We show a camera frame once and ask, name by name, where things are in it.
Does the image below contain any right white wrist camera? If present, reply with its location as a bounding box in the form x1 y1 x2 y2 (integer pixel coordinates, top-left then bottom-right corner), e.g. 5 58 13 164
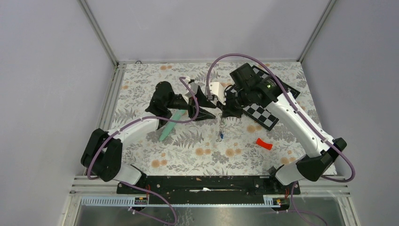
205 82 226 105

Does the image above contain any black white checkerboard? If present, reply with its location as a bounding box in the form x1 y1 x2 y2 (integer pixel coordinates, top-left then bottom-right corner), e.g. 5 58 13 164
241 65 301 132

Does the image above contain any mint green plastic stick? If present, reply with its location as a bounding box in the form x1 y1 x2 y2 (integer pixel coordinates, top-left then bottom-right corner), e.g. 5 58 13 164
159 110 186 142

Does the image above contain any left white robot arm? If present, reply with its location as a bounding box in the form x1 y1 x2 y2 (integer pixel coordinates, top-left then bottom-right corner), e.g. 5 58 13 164
80 77 216 194

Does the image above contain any purple cable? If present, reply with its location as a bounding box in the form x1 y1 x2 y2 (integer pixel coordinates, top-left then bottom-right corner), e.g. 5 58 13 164
87 76 200 226
206 53 356 226

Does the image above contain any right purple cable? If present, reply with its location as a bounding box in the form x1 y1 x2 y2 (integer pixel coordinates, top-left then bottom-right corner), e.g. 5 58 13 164
206 53 356 226

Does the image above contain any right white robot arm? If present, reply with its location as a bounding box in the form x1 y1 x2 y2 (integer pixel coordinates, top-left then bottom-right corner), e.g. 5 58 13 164
223 63 347 194

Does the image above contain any white slotted cable duct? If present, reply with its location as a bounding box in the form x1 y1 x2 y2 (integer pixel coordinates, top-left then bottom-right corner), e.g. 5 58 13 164
81 195 281 208

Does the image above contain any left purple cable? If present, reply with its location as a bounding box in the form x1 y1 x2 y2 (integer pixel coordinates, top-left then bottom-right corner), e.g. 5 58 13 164
87 76 200 226

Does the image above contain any red curved plastic piece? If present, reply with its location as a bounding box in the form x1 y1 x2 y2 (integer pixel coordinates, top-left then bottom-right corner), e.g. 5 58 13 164
256 138 273 151

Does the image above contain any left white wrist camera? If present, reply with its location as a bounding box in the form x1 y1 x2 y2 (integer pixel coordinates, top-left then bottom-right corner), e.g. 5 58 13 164
183 78 199 103

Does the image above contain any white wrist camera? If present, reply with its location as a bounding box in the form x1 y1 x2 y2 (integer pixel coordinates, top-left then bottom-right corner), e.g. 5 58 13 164
183 78 199 103
205 82 226 105

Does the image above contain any metal key holder plate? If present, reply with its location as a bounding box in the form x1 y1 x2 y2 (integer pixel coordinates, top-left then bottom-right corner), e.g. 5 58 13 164
216 113 225 142

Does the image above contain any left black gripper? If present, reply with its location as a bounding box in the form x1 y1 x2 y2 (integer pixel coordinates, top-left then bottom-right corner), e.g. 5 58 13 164
166 86 217 121

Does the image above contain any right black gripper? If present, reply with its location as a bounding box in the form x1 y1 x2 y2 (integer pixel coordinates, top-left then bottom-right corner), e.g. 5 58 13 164
216 87 252 119

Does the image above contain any floral patterned table mat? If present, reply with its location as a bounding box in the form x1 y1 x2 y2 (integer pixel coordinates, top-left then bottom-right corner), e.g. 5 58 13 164
108 62 328 177

